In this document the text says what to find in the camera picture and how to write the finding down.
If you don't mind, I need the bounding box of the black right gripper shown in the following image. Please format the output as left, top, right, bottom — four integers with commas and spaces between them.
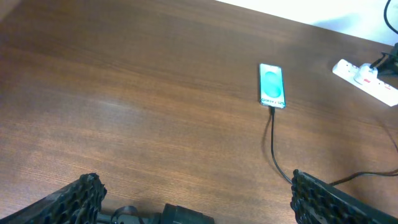
381, 43, 398, 75

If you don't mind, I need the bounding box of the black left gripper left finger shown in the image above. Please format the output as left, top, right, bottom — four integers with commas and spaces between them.
1, 173, 107, 224

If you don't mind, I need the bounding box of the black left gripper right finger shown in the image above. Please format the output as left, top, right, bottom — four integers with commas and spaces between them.
290, 169, 397, 224

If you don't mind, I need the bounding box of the black USB charging cable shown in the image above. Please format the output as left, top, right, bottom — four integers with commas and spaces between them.
269, 55, 398, 187

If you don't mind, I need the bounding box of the blue screen Galaxy smartphone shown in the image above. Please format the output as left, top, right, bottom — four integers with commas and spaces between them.
259, 63, 286, 109

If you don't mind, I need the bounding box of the white USB charger adapter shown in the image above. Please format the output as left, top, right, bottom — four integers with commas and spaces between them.
354, 63, 378, 85

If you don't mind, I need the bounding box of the white power strip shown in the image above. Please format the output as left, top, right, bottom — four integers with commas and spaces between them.
332, 59, 397, 106

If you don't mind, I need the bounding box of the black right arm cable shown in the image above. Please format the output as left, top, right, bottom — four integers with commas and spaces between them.
382, 0, 398, 35

